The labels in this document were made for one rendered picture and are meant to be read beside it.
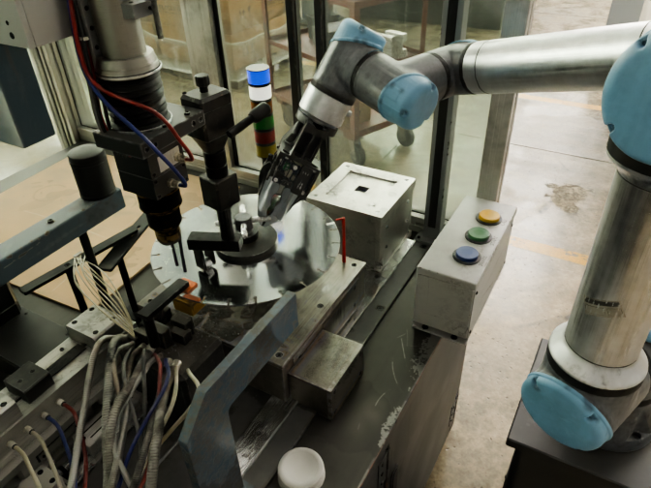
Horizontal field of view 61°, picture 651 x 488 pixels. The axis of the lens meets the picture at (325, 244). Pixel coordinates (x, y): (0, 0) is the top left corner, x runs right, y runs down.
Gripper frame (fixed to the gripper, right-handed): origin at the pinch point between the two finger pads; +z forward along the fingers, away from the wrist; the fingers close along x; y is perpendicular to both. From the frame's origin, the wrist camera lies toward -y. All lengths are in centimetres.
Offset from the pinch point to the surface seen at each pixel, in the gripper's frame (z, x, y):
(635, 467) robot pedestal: -1, 63, 31
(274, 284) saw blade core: 4.6, 4.7, 12.8
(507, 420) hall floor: 46, 103, -46
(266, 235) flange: 2.5, 1.5, 1.2
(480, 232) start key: -13.7, 37.9, -5.0
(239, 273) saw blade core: 7.0, -0.7, 9.7
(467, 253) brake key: -10.7, 35.1, 1.0
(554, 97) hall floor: -57, 176, -306
